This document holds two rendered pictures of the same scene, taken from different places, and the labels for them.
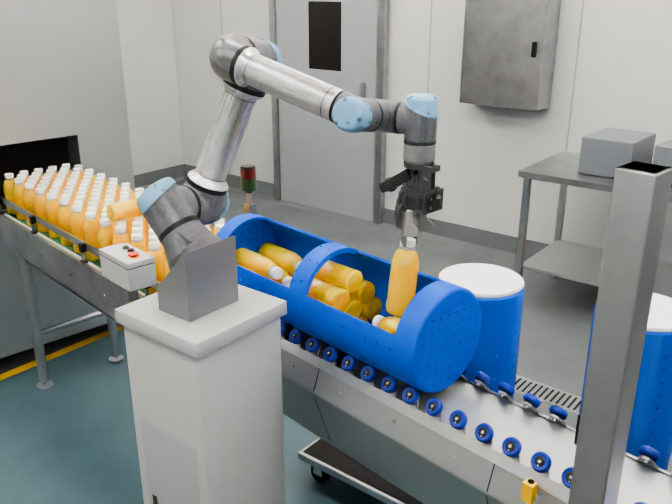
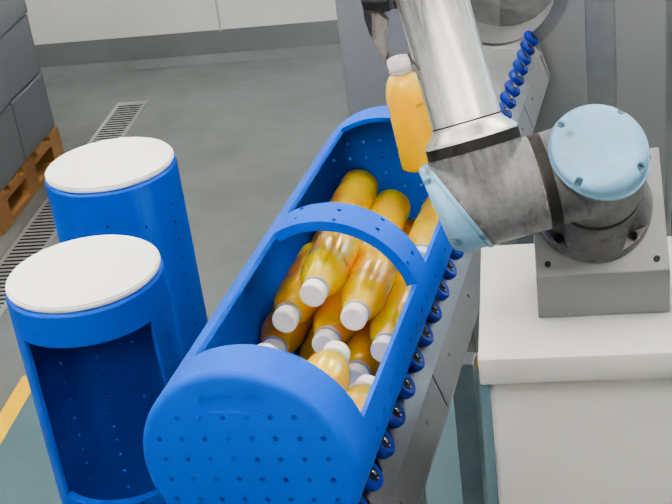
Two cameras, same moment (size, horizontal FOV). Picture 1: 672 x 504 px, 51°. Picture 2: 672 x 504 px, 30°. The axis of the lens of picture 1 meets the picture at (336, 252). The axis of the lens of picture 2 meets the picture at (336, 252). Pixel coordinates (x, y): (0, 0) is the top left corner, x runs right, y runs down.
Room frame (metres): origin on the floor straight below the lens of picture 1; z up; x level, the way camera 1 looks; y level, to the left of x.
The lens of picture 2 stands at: (2.73, 1.50, 2.02)
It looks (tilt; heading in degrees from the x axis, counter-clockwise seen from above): 27 degrees down; 242
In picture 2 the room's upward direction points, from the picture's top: 8 degrees counter-clockwise
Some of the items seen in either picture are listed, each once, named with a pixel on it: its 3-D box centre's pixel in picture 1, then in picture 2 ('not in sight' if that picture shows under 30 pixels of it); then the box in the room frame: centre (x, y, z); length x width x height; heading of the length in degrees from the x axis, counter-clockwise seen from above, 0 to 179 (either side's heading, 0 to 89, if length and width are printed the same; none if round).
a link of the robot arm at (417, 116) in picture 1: (419, 119); not in sight; (1.64, -0.19, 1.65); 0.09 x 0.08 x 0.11; 61
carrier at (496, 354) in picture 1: (471, 395); (131, 471); (2.17, -0.48, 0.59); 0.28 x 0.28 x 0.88
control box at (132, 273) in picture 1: (127, 266); not in sight; (2.24, 0.71, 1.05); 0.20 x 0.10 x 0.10; 44
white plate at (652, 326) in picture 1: (644, 310); (109, 163); (1.94, -0.93, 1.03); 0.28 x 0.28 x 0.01
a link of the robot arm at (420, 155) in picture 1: (420, 152); not in sight; (1.64, -0.20, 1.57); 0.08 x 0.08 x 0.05
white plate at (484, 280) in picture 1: (481, 279); (83, 272); (2.17, -0.48, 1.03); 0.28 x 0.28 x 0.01
